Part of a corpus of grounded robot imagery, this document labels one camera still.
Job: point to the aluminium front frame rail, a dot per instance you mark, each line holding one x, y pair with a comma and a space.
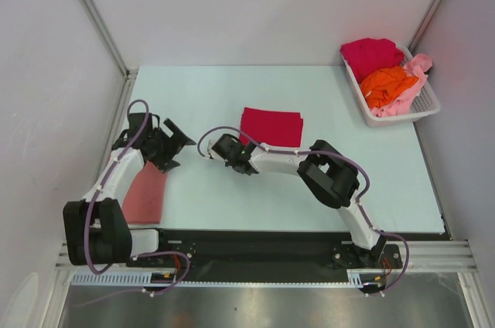
424, 256

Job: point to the right aluminium side rail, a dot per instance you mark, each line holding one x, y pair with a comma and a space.
434, 180

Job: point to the aluminium side rail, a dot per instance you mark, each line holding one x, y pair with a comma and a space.
110, 105
434, 180

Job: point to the white slotted cable duct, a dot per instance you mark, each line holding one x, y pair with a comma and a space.
163, 279

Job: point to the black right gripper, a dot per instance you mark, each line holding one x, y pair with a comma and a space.
228, 163

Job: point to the crimson red t-shirt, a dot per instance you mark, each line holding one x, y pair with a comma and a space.
277, 128

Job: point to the orange t-shirt in basket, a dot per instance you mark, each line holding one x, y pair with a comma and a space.
384, 86

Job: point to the left aluminium side rail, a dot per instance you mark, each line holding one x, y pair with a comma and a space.
110, 105

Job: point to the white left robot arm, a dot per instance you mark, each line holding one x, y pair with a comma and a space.
96, 230

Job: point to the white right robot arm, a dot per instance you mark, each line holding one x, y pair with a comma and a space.
330, 177

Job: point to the folded salmon pink t-shirt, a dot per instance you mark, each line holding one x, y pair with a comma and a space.
143, 204

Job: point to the light pink t-shirt in basket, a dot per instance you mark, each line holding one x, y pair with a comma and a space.
419, 65

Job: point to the crimson t-shirt in basket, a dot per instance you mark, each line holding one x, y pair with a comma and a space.
365, 56

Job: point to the left aluminium corner post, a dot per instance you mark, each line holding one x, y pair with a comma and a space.
103, 32

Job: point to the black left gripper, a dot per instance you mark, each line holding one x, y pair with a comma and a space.
162, 162

